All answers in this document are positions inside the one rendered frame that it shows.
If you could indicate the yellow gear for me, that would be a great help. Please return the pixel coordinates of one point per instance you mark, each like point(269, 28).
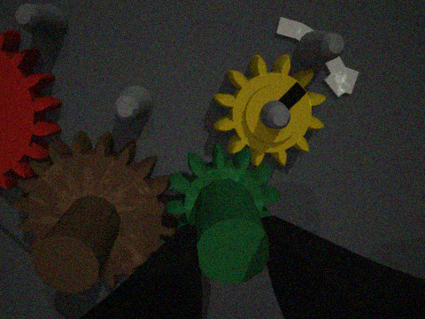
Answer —
point(250, 96)

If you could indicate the orange gear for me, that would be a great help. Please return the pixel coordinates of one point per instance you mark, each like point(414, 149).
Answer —
point(94, 212)

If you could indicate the red gear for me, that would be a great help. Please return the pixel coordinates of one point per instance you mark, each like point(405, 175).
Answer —
point(23, 109)

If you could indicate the green gear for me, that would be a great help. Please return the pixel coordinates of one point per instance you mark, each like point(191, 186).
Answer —
point(226, 202)

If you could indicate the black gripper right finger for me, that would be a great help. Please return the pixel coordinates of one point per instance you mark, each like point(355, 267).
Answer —
point(315, 279)

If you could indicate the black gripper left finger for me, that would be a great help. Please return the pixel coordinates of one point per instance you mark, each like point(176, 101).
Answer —
point(167, 286)

